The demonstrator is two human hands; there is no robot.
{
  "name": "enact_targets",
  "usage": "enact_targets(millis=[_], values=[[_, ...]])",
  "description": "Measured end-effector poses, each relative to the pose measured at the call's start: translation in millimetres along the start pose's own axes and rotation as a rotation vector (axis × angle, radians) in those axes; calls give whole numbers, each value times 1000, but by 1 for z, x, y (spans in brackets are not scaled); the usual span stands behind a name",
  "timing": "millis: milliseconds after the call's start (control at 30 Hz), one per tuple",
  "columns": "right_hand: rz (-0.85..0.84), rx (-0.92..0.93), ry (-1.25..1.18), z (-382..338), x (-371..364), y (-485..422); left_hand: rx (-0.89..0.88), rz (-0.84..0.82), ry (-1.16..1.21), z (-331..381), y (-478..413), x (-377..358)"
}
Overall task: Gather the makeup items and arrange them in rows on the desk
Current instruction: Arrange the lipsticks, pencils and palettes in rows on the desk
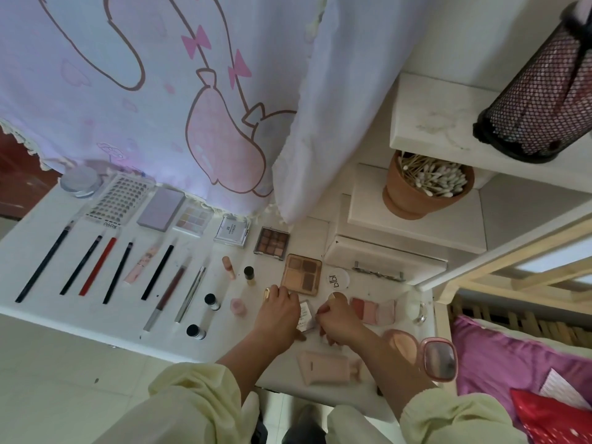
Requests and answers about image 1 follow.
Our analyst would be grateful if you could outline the red lip pencil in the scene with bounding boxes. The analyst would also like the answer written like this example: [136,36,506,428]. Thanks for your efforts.
[78,236,120,298]

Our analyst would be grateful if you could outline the person's left forearm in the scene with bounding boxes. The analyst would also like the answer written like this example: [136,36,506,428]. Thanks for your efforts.
[92,337,297,444]

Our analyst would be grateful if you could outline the red shiny packet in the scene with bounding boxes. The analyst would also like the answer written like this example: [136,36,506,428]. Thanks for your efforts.
[511,388,592,444]

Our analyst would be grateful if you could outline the tan eyeshadow palette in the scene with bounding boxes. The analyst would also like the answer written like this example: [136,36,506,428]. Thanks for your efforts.
[282,253,324,297]

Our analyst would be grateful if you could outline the white shelf unit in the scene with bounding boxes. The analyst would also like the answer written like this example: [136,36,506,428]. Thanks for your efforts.
[322,0,592,285]

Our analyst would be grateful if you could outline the wooden bed frame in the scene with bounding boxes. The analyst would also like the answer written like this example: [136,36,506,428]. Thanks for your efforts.
[416,199,592,343]

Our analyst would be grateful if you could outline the dark brown eyeshadow palette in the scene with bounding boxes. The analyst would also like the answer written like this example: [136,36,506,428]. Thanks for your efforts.
[254,226,292,261]

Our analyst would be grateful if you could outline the pink cartoon print cloth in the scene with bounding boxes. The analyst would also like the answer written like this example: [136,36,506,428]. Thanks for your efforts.
[0,0,436,226]

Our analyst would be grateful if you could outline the reddish brown door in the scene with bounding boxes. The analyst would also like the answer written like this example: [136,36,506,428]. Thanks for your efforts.
[0,132,66,221]

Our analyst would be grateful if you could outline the dark container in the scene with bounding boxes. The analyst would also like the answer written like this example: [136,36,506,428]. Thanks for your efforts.
[474,4,592,165]

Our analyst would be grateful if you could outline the bunch of cotton swabs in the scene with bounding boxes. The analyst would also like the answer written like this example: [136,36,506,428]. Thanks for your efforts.
[398,154,471,198]

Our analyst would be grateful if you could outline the person's right hand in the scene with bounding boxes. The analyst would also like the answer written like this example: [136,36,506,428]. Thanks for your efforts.
[316,291,371,350]

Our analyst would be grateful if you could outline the white table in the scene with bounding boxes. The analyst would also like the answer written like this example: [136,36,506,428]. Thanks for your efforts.
[0,171,445,422]

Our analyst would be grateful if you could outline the person's left hand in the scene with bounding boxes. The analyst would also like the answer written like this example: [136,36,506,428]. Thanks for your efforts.
[252,284,306,357]

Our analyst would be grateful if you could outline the clear eyeshadow palette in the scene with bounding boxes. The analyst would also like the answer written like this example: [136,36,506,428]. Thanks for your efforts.
[174,200,215,239]

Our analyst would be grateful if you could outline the pink blush pan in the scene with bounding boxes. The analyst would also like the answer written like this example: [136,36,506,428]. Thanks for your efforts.
[350,297,397,326]

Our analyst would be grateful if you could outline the lavender rectangular palette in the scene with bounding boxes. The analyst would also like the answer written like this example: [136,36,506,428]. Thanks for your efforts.
[138,186,186,232]

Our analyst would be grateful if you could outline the small white bow-handle drawer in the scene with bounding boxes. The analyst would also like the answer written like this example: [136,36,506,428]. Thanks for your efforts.
[324,236,450,285]

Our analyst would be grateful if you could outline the person's right forearm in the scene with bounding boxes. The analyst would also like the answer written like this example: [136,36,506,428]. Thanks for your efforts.
[347,328,528,444]

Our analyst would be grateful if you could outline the person's dark trousers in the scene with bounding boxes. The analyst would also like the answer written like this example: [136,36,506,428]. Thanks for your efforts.
[254,402,334,444]

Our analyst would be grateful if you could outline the pink foundation tube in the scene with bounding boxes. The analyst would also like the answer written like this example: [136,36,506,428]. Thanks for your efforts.
[298,351,364,387]

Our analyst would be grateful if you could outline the white false eyelash tray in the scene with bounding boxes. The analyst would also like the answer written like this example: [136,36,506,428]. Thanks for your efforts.
[86,175,151,229]

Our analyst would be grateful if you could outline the small round white jar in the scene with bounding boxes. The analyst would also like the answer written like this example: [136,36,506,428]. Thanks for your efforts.
[326,268,353,294]

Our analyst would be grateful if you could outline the terracotta pot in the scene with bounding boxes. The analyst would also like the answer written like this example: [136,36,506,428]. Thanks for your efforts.
[383,152,475,221]

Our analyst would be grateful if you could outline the pink cushion compact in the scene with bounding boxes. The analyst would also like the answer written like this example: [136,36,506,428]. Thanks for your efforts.
[384,328,459,383]

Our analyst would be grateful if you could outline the white egg-shaped case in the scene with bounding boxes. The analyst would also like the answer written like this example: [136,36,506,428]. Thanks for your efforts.
[407,289,429,324]

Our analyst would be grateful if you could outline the white paper sheet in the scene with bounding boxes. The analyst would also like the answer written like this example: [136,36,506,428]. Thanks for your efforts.
[541,368,592,409]

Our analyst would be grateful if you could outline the round silver compact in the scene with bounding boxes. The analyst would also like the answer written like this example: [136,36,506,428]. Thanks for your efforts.
[60,165,105,199]

